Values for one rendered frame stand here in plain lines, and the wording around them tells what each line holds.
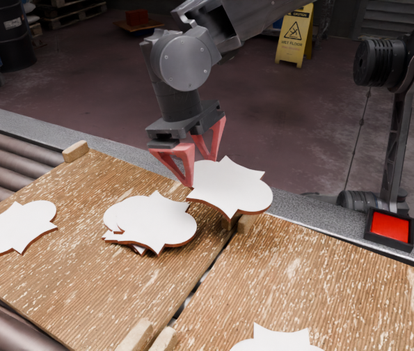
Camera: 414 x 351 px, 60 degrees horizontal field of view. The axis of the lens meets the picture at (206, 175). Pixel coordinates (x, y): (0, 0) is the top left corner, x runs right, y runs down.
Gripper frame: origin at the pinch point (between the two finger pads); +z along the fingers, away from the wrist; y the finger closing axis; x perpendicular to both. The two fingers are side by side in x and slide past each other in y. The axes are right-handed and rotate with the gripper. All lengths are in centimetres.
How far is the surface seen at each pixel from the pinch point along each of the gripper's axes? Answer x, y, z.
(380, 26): 42, 458, 72
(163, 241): 4.2, -8.0, 8.4
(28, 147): 52, 4, 0
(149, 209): 10.3, -3.4, 6.5
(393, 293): -26.1, 2.8, 20.7
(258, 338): -12.8, -13.6, 16.1
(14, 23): 330, 189, -34
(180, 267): 1.9, -8.8, 12.6
